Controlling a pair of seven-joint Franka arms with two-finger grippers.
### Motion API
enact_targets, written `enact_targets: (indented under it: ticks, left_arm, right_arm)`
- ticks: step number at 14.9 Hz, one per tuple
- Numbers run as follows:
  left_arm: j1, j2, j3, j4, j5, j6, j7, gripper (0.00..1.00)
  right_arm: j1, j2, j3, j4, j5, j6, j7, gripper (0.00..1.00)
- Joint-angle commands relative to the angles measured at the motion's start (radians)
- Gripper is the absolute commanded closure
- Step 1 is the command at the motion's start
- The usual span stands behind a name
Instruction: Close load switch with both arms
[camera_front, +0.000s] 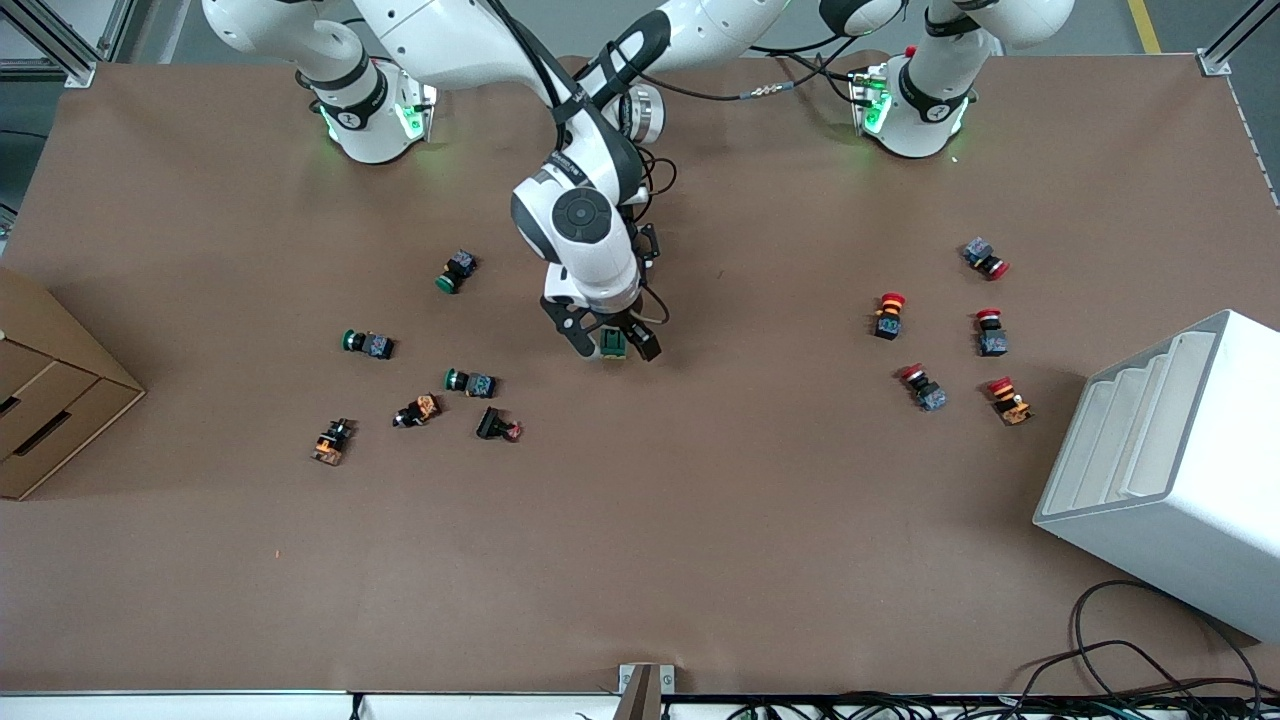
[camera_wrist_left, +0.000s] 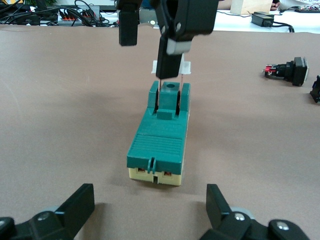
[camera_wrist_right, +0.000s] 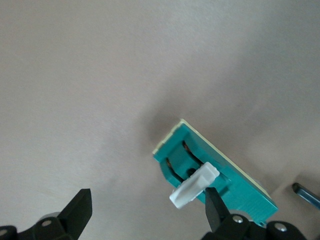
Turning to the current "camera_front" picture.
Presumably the white slotted rack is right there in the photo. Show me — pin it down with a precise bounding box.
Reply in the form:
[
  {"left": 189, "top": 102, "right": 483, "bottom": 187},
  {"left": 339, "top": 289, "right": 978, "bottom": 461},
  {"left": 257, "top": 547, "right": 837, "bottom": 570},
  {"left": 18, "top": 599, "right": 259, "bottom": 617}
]
[{"left": 1033, "top": 309, "right": 1280, "bottom": 643}]

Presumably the grey metal bracket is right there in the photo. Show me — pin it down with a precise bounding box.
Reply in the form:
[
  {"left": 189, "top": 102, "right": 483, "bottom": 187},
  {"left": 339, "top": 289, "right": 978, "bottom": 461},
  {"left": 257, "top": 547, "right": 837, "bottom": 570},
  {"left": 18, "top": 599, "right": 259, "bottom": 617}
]
[{"left": 618, "top": 663, "right": 676, "bottom": 720}]

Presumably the black arched cable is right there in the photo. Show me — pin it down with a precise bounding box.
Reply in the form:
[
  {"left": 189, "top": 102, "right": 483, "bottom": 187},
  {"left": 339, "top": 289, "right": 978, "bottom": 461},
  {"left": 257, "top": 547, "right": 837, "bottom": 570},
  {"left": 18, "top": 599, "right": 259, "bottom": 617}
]
[{"left": 1010, "top": 640, "right": 1211, "bottom": 701}]

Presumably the black left base cable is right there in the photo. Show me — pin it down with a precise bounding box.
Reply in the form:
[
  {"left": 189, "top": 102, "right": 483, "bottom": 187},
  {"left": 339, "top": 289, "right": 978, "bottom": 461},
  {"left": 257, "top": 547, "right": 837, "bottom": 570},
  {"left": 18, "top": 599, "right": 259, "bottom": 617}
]
[{"left": 640, "top": 45, "right": 871, "bottom": 103}]

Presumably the black looped cable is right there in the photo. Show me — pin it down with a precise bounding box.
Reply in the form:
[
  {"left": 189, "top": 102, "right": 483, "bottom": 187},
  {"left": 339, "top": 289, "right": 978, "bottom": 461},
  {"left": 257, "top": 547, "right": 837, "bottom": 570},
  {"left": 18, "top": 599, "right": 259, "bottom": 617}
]
[{"left": 1072, "top": 580, "right": 1263, "bottom": 701}]

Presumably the brown table cover sheet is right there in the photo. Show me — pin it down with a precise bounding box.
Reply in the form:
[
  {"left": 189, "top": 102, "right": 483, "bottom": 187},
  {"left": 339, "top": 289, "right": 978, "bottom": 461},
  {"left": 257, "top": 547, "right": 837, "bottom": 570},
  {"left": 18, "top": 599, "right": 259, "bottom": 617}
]
[{"left": 0, "top": 50, "right": 1280, "bottom": 696}]

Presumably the white table edge rail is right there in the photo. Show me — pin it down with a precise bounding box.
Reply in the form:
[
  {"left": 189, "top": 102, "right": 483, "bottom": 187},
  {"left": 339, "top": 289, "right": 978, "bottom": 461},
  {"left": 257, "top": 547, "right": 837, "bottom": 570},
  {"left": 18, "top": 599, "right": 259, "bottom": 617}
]
[{"left": 0, "top": 690, "right": 621, "bottom": 720}]

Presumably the aluminium frame profile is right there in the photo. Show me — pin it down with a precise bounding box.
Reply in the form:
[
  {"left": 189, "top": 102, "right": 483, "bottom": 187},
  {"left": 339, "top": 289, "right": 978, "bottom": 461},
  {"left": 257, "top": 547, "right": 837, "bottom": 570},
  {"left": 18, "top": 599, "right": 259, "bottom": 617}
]
[
  {"left": 1198, "top": 0, "right": 1280, "bottom": 79},
  {"left": 0, "top": 0, "right": 136, "bottom": 89}
]

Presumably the black cable bundle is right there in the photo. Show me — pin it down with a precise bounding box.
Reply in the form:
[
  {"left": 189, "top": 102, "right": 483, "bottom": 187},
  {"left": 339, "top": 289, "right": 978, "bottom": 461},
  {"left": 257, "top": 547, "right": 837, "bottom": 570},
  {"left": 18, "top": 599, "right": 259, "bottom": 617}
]
[{"left": 725, "top": 688, "right": 1280, "bottom": 720}]

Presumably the brown cardboard box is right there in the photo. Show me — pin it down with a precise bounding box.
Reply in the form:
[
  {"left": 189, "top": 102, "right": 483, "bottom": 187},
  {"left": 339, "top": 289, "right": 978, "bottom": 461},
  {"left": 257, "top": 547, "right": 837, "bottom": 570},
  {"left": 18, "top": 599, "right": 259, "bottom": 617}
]
[{"left": 0, "top": 265, "right": 147, "bottom": 501}]

